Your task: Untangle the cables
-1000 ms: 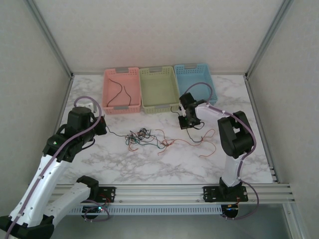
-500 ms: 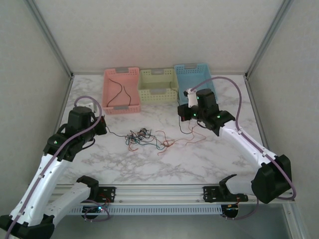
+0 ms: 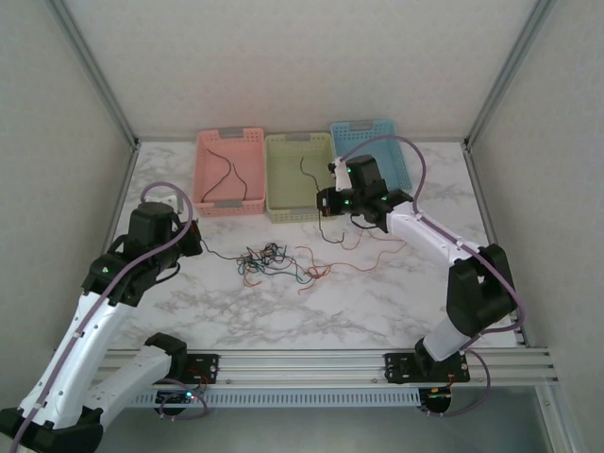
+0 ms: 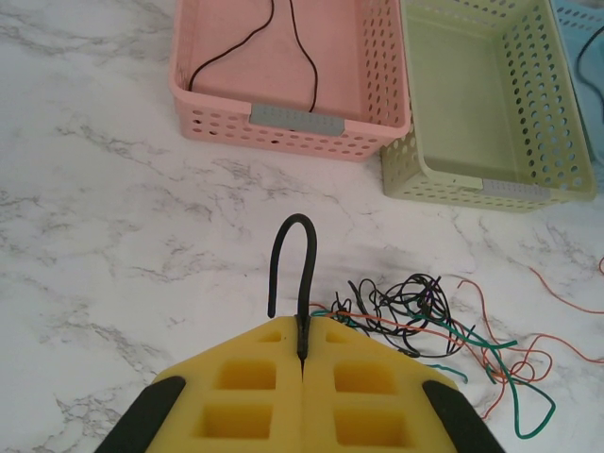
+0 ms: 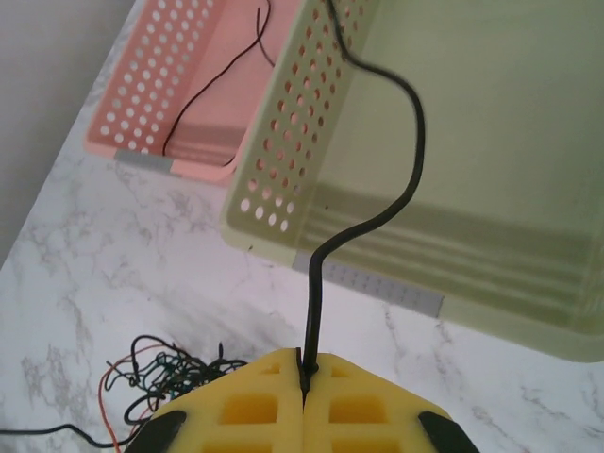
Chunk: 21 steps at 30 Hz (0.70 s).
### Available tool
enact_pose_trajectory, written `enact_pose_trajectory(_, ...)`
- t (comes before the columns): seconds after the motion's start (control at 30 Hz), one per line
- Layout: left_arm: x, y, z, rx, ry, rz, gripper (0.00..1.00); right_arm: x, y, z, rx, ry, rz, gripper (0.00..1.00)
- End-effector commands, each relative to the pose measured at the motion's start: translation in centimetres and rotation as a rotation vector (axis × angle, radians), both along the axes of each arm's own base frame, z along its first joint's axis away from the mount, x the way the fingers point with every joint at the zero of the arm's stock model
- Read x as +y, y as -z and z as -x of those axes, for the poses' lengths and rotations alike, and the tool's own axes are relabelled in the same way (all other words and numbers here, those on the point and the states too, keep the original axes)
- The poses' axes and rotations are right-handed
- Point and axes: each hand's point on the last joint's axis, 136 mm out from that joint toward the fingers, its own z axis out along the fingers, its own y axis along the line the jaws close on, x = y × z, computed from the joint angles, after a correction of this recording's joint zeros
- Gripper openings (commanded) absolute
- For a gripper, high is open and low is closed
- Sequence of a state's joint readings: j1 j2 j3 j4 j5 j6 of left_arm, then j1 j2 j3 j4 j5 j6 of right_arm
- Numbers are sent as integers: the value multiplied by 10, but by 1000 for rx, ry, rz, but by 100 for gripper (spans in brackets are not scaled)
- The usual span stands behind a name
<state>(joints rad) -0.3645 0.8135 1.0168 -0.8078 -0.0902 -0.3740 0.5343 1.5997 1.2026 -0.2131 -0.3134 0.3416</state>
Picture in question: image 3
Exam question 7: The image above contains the thin black cable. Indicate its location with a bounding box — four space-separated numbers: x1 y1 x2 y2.
229 162 250 203
201 148 233 203
200 240 294 279

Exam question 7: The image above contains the thin green cable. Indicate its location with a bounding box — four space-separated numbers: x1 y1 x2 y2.
237 254 268 278
299 157 346 244

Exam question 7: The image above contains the coloured wires pile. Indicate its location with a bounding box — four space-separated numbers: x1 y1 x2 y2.
296 238 408 279

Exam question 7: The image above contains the blue plastic basket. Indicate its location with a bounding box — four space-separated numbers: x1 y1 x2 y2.
328 119 412 193

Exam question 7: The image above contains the green plastic basket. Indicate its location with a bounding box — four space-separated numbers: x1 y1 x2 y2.
264 132 334 225

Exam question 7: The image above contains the pink plastic basket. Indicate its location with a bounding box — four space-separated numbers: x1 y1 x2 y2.
193 126 266 218

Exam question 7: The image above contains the electronics board with LED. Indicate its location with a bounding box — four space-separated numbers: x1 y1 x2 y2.
427 386 454 411
158 390 197 408

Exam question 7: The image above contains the aluminium table edge rail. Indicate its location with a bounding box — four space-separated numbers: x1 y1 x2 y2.
109 141 142 237
463 141 532 348
135 135 468 144

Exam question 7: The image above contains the aluminium frame post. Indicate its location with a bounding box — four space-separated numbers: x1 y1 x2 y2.
463 0 562 151
55 0 142 151

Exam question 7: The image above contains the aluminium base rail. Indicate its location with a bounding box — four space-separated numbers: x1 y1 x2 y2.
101 347 561 392

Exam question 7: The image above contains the slotted pale blue cable duct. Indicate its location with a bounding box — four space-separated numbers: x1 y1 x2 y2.
126 389 422 409

